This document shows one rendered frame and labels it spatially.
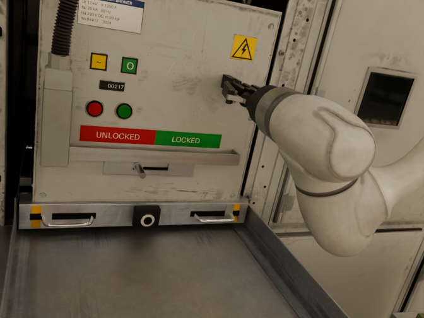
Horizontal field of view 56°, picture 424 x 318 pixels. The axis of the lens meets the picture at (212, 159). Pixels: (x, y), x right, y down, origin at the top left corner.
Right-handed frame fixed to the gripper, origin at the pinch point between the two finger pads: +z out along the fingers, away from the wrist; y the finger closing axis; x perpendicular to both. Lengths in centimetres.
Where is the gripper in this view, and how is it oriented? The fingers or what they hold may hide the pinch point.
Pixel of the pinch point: (230, 84)
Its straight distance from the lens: 88.6
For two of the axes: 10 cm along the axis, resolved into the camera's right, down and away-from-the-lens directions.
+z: -3.5, -3.8, 8.6
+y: 9.2, 0.4, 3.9
